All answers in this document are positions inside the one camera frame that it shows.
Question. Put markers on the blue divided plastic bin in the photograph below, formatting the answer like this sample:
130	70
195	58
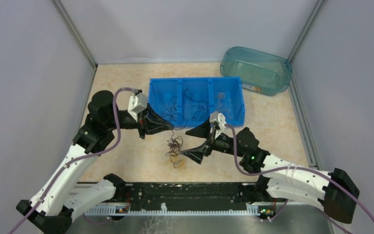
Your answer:
188	102

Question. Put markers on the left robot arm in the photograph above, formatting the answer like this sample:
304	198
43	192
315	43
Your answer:
53	209

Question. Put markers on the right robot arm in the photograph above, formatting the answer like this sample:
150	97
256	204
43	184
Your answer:
334	192

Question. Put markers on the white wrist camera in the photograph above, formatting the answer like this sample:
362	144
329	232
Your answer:
137	104
218	120

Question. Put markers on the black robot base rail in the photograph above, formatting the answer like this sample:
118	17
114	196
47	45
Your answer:
190	197

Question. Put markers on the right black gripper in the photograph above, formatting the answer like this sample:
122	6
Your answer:
197	154

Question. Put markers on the grey slotted cable duct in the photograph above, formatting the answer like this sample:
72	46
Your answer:
114	210

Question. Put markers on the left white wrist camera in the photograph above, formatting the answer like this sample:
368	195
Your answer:
137	104

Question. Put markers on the teal translucent plastic tub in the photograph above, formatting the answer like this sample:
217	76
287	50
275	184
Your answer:
260	72

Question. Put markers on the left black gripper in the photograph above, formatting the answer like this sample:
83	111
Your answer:
156	124

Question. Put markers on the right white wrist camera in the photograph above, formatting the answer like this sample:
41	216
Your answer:
218	120

